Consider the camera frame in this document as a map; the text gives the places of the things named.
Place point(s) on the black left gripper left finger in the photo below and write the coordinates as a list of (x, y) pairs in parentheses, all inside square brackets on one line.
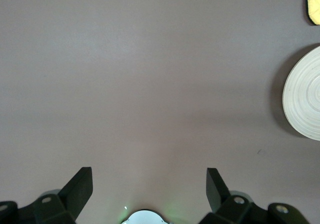
[(62, 206)]

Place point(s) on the yellow quilted oven mitt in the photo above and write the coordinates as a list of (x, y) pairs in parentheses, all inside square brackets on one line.
[(314, 4)]

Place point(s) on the round light wooden plate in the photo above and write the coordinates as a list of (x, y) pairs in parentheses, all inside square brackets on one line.
[(305, 94)]

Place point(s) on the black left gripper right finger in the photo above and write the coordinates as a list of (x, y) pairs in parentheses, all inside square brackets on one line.
[(232, 209)]

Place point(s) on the brown table cover sheet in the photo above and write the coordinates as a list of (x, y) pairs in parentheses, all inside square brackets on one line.
[(150, 84)]

